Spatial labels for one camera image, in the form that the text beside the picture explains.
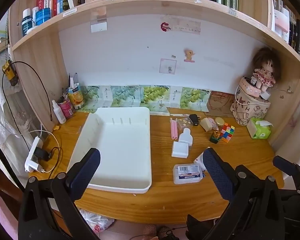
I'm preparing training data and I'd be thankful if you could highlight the orange correction tape clear packet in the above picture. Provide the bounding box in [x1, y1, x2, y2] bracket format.
[177, 117, 193, 130]

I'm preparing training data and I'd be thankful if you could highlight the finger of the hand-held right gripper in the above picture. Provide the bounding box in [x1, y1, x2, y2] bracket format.
[273, 156, 300, 193]

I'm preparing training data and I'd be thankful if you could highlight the pink blanket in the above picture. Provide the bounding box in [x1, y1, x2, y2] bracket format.
[0, 179, 18, 240]

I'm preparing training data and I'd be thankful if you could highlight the black power adapter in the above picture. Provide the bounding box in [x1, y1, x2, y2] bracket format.
[35, 148, 52, 162]

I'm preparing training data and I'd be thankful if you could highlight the patterned fabric bag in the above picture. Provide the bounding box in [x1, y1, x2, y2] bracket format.
[230, 90, 272, 126]

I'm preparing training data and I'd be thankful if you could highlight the white plastic bag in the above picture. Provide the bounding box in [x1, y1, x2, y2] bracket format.
[79, 209, 115, 233]

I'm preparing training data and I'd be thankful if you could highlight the orange bear sticker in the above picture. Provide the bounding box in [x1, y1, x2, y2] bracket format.
[184, 49, 196, 63]

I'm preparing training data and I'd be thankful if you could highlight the taped paper note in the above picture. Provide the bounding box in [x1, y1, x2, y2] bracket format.
[170, 20, 201, 34]

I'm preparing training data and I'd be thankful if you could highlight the cream plastic box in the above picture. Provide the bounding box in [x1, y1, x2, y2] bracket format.
[200, 117, 217, 132]

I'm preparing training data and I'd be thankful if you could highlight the thin black cable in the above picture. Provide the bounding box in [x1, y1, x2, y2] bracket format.
[49, 147, 61, 162]

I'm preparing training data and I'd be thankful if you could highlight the white capped bottle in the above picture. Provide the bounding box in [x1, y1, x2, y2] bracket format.
[31, 6, 39, 27]

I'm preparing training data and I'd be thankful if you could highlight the yellow toy car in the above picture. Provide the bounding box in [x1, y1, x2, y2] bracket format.
[2, 60, 19, 87]

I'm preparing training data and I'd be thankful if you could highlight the pink framed sticker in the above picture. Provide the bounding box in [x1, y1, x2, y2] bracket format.
[160, 58, 177, 74]

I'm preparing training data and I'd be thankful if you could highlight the wooden bookshelf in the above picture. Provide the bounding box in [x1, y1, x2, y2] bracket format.
[8, 0, 300, 155]

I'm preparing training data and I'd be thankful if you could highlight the pink and white box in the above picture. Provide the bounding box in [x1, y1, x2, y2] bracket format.
[272, 8, 290, 37]

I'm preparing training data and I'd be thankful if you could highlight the pink can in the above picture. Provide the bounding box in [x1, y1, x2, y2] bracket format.
[58, 99, 75, 119]

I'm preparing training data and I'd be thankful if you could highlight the brown paper bag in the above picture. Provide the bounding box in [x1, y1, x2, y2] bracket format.
[206, 91, 237, 118]

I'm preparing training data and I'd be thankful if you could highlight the orange juice carton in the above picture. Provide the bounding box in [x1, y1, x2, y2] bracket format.
[68, 85, 84, 110]

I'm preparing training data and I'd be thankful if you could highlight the dark blue bottle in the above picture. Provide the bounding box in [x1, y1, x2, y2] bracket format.
[21, 8, 33, 37]

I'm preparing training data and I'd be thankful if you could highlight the white plastic tray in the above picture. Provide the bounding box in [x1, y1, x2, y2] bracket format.
[66, 107, 152, 194]

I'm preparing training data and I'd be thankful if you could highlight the black hanging cable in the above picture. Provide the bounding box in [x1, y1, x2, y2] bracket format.
[2, 61, 53, 120]

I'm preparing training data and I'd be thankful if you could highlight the white plug charger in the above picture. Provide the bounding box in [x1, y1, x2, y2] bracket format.
[172, 128, 193, 158]

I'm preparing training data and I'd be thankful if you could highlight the clear plastic box blue label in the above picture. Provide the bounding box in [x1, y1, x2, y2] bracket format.
[173, 163, 205, 185]

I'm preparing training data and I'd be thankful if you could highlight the green tissue packet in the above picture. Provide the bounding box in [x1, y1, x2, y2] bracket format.
[247, 117, 273, 140]

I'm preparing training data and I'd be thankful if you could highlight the brown-haired doll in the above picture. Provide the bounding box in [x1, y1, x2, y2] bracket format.
[251, 47, 281, 92]

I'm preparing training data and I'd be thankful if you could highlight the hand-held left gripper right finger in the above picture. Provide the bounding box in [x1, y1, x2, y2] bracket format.
[202, 148, 286, 240]

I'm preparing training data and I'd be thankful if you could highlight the colourful puzzle cube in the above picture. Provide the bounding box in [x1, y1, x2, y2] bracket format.
[220, 122, 235, 143]

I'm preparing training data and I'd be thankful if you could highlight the blue jar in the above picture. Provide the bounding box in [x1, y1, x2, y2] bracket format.
[36, 8, 52, 25]

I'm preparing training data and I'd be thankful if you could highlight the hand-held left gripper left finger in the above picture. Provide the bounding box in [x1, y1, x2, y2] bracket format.
[18, 148, 101, 240]

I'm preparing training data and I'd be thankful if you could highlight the white spray bottle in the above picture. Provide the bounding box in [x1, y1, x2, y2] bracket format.
[52, 100, 67, 124]

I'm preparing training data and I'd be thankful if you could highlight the white lace curtain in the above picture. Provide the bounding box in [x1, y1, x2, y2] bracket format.
[0, 55, 38, 153]

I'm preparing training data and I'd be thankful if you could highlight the black plug charger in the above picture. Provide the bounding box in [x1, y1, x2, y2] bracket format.
[189, 114, 201, 127]

